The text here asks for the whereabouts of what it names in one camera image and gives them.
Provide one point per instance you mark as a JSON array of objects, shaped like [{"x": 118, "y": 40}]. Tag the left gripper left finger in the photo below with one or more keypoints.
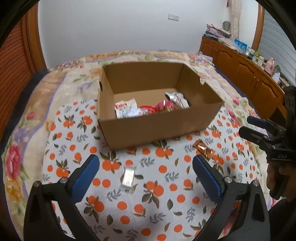
[{"x": 41, "y": 222}]

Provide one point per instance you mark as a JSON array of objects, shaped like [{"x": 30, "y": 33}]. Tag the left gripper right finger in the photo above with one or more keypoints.
[{"x": 251, "y": 221}]

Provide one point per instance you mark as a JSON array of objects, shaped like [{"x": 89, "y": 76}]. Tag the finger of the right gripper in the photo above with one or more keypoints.
[
  {"x": 263, "y": 141},
  {"x": 270, "y": 126}
]

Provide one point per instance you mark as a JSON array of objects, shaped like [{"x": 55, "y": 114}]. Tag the white orange snack pouch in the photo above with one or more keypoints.
[{"x": 128, "y": 109}]

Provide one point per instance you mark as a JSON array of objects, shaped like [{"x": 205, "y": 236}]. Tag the pink chicken leg packet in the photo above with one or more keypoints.
[{"x": 167, "y": 105}]

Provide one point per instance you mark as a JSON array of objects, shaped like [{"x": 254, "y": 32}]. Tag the white red snack pouch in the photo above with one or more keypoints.
[{"x": 149, "y": 109}]

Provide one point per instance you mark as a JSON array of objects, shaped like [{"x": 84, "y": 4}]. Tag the person's right hand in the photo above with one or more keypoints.
[{"x": 271, "y": 176}]

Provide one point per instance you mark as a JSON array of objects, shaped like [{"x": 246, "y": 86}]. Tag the wooden sideboard cabinet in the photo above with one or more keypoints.
[{"x": 266, "y": 96}]

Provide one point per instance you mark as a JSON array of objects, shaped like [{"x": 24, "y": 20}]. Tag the pink item on cabinet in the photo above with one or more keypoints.
[{"x": 269, "y": 67}]

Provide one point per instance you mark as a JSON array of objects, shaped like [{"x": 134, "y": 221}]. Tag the brown shiny snack packet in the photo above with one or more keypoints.
[{"x": 204, "y": 150}]

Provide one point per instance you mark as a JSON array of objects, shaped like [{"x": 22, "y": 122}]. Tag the blue box on cabinet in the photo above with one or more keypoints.
[{"x": 241, "y": 46}]

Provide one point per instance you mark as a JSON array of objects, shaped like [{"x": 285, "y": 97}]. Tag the silver foil snack packet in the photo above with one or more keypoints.
[{"x": 178, "y": 99}]

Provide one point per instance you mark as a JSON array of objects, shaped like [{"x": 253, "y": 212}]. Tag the small white candy packet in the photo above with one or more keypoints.
[{"x": 127, "y": 180}]

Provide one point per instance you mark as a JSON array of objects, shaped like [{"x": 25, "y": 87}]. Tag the orange fruit print cloth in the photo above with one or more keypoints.
[{"x": 168, "y": 202}]

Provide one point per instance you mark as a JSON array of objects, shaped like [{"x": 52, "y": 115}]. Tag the stack of books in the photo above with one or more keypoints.
[{"x": 217, "y": 32}]

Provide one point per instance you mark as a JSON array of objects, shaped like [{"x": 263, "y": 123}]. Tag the brown cardboard box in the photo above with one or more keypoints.
[{"x": 143, "y": 102}]

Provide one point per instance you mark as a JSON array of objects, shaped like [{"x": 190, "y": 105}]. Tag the white wall switch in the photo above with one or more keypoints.
[{"x": 173, "y": 17}]

